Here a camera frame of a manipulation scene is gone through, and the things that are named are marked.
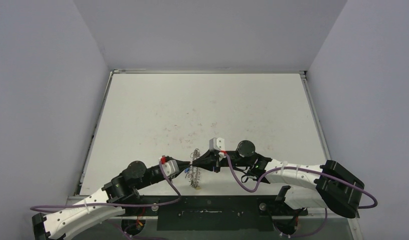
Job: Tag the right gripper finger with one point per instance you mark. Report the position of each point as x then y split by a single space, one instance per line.
208 158
211 166

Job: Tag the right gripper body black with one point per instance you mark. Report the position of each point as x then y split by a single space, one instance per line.
213 159

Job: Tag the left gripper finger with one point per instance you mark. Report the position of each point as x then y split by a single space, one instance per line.
180 162
182 166

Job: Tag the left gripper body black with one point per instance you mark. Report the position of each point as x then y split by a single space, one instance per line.
154 177

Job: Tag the metal disc with key rings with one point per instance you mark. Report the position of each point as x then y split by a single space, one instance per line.
194 174

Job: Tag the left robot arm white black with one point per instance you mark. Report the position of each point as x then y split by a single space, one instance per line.
115 198

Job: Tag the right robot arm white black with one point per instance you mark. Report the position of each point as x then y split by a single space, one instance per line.
328 185

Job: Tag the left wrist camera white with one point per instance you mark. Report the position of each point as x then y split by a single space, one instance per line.
170 166

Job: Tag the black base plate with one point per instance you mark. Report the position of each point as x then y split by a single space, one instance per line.
220 213

